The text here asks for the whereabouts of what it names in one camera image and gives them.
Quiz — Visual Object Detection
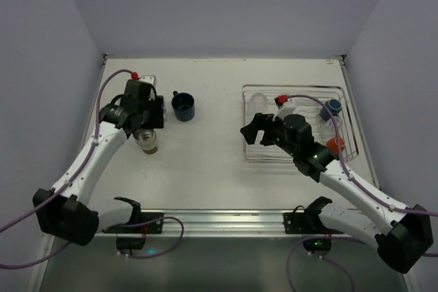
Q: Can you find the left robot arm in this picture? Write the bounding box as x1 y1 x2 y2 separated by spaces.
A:
32 75 164 246

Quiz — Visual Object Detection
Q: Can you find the white cup brown band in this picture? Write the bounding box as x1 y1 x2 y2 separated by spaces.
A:
133 129 158 155

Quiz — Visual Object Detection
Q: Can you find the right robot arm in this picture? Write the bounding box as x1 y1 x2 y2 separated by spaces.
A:
240 113 433 274

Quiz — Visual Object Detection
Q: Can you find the orange cup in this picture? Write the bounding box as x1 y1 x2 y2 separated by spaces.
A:
326 137 345 154

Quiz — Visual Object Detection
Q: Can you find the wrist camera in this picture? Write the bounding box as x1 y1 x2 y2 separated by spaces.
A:
272 94 297 122
140 75 157 88

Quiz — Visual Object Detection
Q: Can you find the aluminium front rail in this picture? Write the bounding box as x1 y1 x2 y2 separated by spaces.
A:
42 207 404 238

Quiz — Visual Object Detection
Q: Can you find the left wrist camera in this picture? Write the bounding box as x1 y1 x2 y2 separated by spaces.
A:
140 75 157 88

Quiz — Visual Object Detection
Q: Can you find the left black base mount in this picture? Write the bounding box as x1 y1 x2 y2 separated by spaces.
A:
100 196 164 257

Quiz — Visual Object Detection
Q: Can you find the small clear glass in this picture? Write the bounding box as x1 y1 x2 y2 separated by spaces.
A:
326 116 344 131

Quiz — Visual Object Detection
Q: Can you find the large dark blue mug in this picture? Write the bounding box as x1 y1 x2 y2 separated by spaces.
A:
171 90 195 122

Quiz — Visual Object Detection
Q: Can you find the metal wire dish rack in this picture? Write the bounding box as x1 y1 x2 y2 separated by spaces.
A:
241 83 359 164

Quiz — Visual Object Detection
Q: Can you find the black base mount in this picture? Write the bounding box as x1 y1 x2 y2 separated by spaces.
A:
283 196 333 256
100 196 164 257

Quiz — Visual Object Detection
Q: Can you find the small dark blue cup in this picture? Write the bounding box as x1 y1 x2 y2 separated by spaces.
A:
320 98 342 121

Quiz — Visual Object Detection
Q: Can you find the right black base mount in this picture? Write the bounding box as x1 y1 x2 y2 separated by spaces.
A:
283 196 333 256

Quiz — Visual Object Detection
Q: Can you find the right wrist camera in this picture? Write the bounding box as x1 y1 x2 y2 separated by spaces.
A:
272 94 297 122

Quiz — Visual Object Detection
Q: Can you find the clear faceted glass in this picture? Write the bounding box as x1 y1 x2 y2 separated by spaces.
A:
250 92 268 114

